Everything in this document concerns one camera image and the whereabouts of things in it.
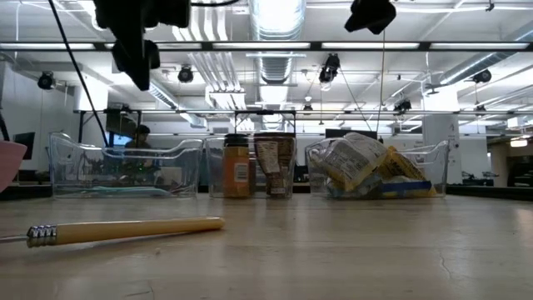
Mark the clear plastic bin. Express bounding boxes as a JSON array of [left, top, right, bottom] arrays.
[[206, 135, 299, 199], [47, 132, 204, 199], [305, 139, 450, 199]]

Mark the iridescent purple teal spoon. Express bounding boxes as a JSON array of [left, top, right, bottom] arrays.
[[81, 185, 172, 197]]

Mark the yellow ramen noodle pack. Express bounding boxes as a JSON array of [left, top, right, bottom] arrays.
[[376, 145, 428, 184], [310, 132, 389, 193]]

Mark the orange spice bottle black cap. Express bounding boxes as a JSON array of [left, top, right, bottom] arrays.
[[223, 133, 251, 198]]

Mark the spoon with yellow handle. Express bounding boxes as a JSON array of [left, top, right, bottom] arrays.
[[0, 216, 226, 250]]

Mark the brown spice jar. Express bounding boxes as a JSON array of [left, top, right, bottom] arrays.
[[253, 132, 296, 198]]

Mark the blue white ramen pack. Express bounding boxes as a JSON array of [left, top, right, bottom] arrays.
[[381, 179, 437, 198]]

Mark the black ceiling spotlight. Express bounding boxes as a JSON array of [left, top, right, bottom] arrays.
[[393, 98, 413, 114], [318, 53, 341, 84], [37, 71, 56, 91], [472, 68, 493, 84], [177, 64, 195, 84]]

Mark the monitor with blue screen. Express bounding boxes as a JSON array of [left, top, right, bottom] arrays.
[[103, 108, 139, 148]]

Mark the person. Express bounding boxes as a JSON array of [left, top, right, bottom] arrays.
[[124, 123, 153, 151]]

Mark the black overhead light bar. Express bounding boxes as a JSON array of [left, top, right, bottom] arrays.
[[0, 40, 533, 53]]

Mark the black monitor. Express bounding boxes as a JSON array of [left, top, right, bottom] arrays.
[[325, 128, 379, 141]]

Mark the pink bowl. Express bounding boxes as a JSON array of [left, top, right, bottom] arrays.
[[0, 141, 27, 193]]

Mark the black cable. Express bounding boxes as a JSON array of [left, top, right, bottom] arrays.
[[47, 0, 110, 147]]

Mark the thin hanging cable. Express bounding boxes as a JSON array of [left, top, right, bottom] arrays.
[[376, 31, 386, 134]]

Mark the silver ceiling air duct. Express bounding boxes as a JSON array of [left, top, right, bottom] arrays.
[[249, 0, 307, 84]]

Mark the black metal stand frame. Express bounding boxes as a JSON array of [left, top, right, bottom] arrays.
[[233, 109, 297, 143]]

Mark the black wall screen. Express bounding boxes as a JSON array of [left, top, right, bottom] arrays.
[[12, 132, 37, 162]]

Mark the black aluminium table frame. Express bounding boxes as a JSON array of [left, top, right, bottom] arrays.
[[0, 184, 533, 202]]

